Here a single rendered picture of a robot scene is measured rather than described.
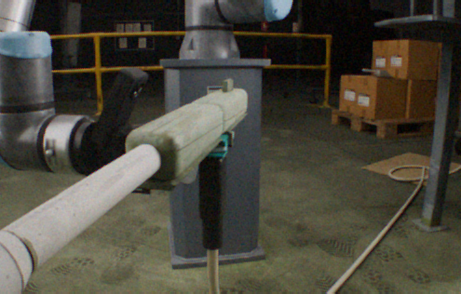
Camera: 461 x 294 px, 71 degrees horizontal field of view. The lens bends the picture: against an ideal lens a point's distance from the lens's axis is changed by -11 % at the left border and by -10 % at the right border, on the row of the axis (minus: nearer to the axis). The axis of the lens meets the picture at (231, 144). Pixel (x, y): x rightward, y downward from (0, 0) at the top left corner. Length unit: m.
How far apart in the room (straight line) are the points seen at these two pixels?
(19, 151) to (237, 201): 0.71
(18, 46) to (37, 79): 0.05
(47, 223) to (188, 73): 0.85
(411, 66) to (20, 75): 3.29
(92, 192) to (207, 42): 0.89
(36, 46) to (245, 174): 0.72
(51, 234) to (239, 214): 0.97
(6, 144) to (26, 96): 0.08
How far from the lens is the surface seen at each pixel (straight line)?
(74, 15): 6.98
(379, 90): 3.27
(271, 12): 0.97
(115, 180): 0.22
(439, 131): 1.48
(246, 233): 1.16
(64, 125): 0.53
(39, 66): 0.57
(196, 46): 1.06
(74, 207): 0.19
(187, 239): 1.13
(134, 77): 0.46
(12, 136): 0.58
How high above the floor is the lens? 0.64
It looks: 13 degrees down
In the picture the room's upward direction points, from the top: straight up
